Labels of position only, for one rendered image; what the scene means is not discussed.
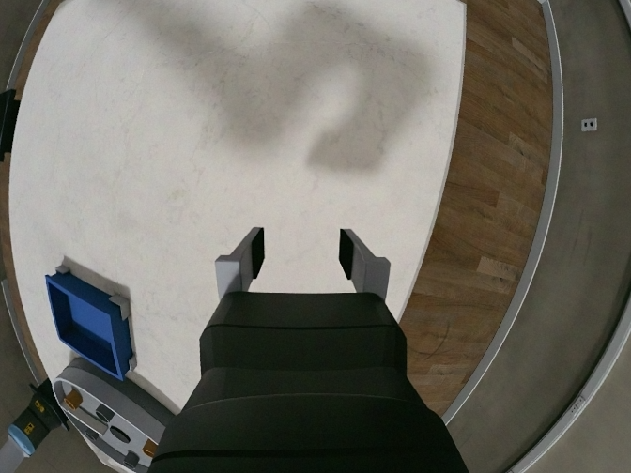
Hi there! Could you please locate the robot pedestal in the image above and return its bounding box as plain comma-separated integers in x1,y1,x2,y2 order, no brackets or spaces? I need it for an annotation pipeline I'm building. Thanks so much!
28,378,71,433
0,89,21,163

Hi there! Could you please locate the grey turntable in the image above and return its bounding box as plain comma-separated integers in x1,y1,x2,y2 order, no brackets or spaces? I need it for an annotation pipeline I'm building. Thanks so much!
51,356,170,472

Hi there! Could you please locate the white table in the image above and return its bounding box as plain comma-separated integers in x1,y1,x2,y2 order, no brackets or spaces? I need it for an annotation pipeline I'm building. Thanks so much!
8,0,469,418

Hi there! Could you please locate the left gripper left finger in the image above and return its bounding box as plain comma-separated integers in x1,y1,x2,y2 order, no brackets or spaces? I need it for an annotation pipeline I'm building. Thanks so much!
214,226,268,300

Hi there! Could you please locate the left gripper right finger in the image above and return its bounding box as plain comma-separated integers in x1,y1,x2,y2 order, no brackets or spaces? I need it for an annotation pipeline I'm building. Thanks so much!
338,227,391,300

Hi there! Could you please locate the blue crate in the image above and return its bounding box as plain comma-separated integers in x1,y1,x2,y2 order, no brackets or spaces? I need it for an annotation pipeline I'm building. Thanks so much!
44,272,135,382

